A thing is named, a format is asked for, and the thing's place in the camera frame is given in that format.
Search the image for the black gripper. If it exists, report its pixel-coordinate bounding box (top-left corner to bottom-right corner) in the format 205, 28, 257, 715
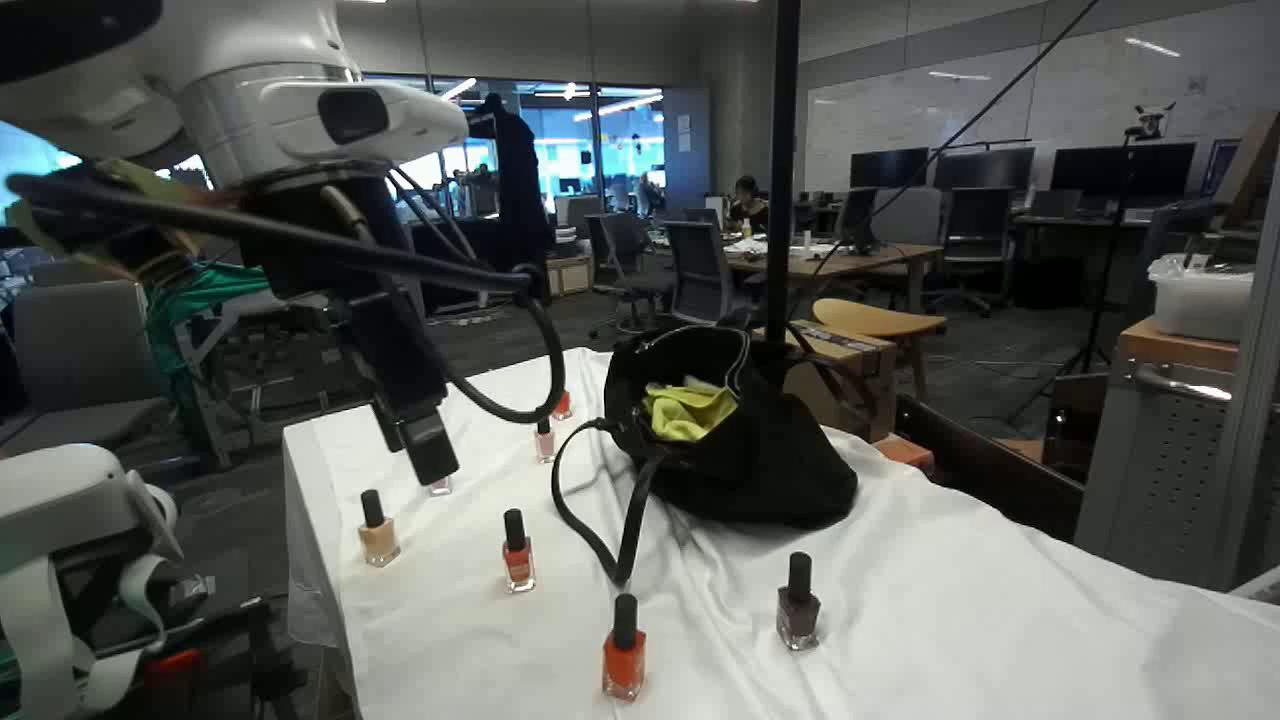
252, 163, 463, 489

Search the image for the coral red nail polish bottle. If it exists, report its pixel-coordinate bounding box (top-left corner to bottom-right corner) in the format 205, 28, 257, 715
497, 502, 539, 594

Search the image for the red-orange square nail polish bottle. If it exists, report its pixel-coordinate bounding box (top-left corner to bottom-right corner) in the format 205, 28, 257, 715
602, 586, 651, 705

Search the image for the dark brown nail polish bottle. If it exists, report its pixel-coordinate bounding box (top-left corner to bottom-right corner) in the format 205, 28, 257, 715
778, 549, 829, 655

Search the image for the beige nail polish bottle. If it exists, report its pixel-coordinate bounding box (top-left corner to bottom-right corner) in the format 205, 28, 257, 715
354, 483, 406, 571

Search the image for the black hanging coat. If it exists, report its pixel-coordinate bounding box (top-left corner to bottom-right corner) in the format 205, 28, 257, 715
463, 93, 556, 311

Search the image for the yellow cloth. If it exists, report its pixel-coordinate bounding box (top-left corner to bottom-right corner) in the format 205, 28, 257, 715
645, 374, 745, 448

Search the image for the dark office chair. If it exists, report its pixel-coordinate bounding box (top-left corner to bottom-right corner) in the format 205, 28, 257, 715
592, 212, 676, 335

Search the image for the grey mesh office chair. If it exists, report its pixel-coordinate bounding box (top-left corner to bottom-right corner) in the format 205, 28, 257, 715
661, 214, 752, 331

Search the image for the grey padded chair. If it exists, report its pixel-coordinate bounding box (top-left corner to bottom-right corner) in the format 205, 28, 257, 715
0, 271, 172, 455

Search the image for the seated person in dark top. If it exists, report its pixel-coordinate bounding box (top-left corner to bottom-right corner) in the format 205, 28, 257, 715
725, 171, 778, 234

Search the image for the black vertical pole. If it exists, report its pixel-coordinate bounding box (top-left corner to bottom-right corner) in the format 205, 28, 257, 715
766, 0, 805, 385

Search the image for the long wooden office desk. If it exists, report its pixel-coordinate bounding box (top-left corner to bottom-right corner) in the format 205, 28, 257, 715
725, 234, 949, 315

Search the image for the round wooden stool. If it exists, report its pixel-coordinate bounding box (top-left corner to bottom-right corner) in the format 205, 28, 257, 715
810, 291, 954, 397

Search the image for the small black computer monitor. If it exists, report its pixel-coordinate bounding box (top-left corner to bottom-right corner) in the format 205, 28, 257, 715
847, 144, 934, 193

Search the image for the white tablecloth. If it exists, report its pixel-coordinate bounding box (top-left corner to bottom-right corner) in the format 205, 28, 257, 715
278, 342, 1280, 720

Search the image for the black office chair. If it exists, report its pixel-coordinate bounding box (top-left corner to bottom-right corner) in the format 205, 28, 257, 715
934, 182, 1017, 315

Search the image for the medium black computer monitor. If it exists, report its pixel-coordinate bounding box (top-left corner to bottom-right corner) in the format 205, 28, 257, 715
934, 144, 1040, 194

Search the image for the grey cart with wooden top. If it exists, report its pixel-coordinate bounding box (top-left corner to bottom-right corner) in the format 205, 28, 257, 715
1074, 315, 1280, 592

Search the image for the wide black computer monitor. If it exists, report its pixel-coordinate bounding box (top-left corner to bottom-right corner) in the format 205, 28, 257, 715
1050, 138, 1202, 204

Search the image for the white plastic container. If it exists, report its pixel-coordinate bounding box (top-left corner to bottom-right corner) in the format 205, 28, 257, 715
1144, 248, 1259, 342

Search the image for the green cable bundle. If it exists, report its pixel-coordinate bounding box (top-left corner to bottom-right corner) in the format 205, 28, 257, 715
141, 254, 338, 417

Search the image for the black fabric bag with strap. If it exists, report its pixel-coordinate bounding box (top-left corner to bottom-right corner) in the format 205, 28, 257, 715
548, 319, 865, 592

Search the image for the black tripod with camera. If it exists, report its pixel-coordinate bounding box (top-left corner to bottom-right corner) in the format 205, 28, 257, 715
1004, 95, 1185, 417

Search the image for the aluminium frame bar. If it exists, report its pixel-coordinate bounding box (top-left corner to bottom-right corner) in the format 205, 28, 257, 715
1206, 131, 1280, 592

